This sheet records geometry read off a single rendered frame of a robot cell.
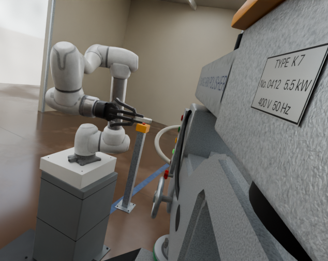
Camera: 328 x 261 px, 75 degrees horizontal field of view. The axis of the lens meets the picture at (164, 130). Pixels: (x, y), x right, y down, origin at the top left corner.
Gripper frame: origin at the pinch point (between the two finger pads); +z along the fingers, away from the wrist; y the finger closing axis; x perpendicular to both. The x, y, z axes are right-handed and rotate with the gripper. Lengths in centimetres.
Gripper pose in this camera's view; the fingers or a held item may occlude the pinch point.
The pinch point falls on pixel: (143, 119)
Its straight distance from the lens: 91.3
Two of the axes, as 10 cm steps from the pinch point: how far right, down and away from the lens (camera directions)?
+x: -0.6, 2.3, -9.7
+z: 9.7, 2.3, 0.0
